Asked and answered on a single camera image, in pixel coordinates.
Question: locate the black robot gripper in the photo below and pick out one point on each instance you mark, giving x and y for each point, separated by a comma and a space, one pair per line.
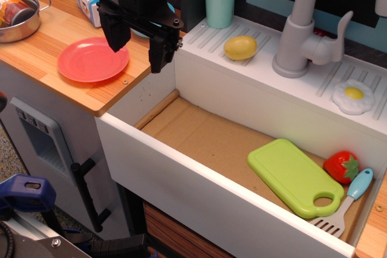
118, 17

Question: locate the pink plastic plate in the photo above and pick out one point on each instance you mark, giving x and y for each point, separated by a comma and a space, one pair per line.
91, 60

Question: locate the yellow toy potato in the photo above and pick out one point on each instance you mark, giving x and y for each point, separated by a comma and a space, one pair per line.
240, 47

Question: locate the teal plastic cup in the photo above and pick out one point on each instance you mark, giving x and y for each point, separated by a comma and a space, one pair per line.
219, 2

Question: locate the white toy sink basin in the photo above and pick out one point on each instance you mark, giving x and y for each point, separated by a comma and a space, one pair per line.
178, 144

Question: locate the silver metal pot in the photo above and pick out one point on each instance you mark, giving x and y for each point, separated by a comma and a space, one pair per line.
28, 27

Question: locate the toy food can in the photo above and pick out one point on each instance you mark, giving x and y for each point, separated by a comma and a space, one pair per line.
14, 12

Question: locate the grey toy faucet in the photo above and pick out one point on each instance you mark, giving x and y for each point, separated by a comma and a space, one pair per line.
299, 43

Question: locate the green plastic cutting board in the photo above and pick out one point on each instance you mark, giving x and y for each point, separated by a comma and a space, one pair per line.
296, 179

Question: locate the blue clamp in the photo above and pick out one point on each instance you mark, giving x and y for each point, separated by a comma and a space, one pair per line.
26, 193

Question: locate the toy fried egg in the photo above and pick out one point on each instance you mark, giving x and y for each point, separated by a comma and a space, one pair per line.
353, 97

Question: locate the red toy strawberry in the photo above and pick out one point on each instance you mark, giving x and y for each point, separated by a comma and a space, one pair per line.
342, 167

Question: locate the black oven door handle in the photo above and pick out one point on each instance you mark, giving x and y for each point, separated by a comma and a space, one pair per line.
79, 171

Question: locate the grey spatula blue handle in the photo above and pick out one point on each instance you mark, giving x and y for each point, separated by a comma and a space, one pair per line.
334, 224

